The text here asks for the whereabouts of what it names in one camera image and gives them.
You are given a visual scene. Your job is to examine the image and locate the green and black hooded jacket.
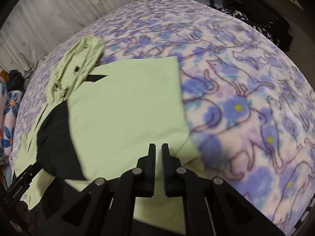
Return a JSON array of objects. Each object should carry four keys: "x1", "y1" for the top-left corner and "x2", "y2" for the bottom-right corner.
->
[{"x1": 13, "y1": 35, "x2": 206, "y2": 235}]

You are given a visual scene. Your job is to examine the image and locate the black clothes behind quilts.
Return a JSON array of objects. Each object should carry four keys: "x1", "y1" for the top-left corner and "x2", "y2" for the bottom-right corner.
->
[{"x1": 6, "y1": 70, "x2": 25, "y2": 92}]

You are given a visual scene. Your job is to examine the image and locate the person's left hand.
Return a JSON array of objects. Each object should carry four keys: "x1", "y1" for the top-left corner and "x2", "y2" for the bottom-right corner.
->
[{"x1": 10, "y1": 201, "x2": 38, "y2": 235}]

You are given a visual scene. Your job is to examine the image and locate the upper blue flower rolled quilt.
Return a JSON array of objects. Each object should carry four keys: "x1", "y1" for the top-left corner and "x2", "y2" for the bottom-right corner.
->
[{"x1": 0, "y1": 77, "x2": 22, "y2": 165}]

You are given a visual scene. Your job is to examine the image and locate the purple cat print blanket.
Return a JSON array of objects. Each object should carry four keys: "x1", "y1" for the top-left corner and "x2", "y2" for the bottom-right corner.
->
[{"x1": 11, "y1": 0, "x2": 314, "y2": 235}]

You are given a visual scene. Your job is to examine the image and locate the white floral curtain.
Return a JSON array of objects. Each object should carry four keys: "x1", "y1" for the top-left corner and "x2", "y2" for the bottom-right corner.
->
[{"x1": 0, "y1": 0, "x2": 198, "y2": 73}]

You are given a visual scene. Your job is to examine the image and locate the black patterned cloth on desk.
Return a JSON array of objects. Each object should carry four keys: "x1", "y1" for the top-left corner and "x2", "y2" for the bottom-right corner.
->
[{"x1": 209, "y1": 0, "x2": 293, "y2": 52}]

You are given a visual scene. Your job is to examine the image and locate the wooden bookshelf desk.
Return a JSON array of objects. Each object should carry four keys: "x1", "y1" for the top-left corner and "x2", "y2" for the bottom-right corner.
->
[{"x1": 240, "y1": 0, "x2": 315, "y2": 62}]

